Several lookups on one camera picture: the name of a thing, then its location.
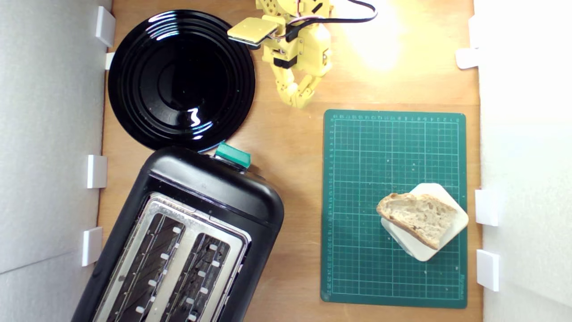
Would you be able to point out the brown bread slice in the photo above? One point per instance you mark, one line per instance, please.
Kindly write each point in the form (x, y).
(420, 217)

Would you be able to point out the green toaster lever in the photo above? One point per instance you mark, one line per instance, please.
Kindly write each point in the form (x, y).
(233, 155)

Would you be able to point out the black two-slot toaster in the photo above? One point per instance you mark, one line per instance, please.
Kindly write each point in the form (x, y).
(210, 188)

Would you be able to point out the green cutting mat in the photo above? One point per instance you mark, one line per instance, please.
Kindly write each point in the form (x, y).
(366, 179)

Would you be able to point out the black plate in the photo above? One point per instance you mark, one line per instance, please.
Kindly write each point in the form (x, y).
(178, 80)

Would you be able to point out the white block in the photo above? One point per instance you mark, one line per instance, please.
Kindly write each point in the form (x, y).
(456, 226)

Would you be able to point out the wrist camera on yellow plate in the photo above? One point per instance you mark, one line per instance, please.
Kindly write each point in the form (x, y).
(252, 30)

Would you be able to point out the white wall clip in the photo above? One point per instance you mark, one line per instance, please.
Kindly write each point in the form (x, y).
(488, 269)
(467, 58)
(97, 171)
(92, 246)
(109, 60)
(473, 32)
(486, 207)
(105, 26)

